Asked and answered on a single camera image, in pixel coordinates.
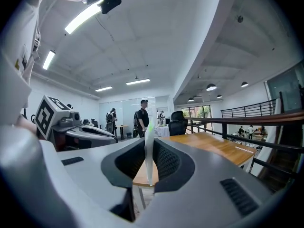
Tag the person's left forearm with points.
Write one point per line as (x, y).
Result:
(26, 125)

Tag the black bin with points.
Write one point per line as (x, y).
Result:
(129, 135)

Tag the long ceiling light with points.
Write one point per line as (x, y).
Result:
(103, 89)
(83, 16)
(137, 81)
(48, 59)

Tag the black pendant lamp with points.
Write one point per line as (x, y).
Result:
(191, 99)
(219, 96)
(244, 84)
(211, 87)

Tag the wooden desk with black legs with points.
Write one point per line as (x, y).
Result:
(121, 126)

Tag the white thin strip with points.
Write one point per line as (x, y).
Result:
(150, 155)

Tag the red white striped strip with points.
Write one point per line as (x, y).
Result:
(245, 149)

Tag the person's white shirt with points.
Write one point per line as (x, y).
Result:
(14, 91)

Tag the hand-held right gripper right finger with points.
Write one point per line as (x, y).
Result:
(204, 189)

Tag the black office chair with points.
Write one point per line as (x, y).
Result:
(177, 125)

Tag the black metal balcony railing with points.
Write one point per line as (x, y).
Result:
(249, 109)

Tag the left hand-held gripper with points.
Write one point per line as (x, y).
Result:
(45, 117)

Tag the large window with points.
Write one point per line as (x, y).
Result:
(197, 111)

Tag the dome security camera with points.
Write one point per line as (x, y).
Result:
(240, 19)

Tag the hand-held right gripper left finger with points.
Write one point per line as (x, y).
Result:
(83, 174)

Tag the table with white cloth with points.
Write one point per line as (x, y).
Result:
(162, 130)

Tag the black head camera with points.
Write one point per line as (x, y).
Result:
(111, 2)

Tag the gray back office chair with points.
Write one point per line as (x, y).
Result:
(110, 127)

